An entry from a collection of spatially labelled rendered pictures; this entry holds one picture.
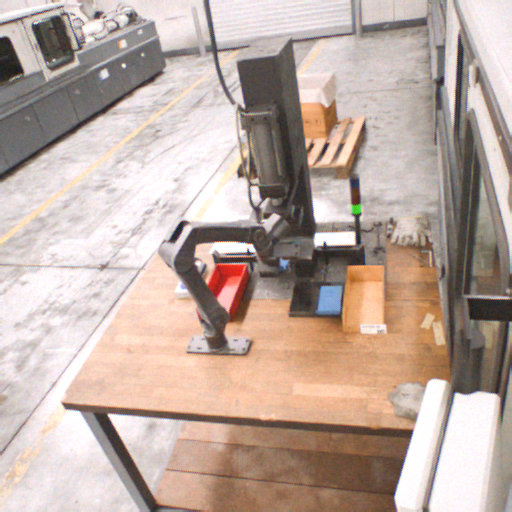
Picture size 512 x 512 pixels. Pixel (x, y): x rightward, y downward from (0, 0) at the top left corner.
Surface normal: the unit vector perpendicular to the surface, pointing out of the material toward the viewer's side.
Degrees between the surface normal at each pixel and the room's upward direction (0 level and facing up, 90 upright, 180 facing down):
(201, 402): 0
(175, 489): 0
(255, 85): 90
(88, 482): 0
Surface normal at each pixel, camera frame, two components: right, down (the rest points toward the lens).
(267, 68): -0.21, 0.57
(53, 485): -0.17, -0.82
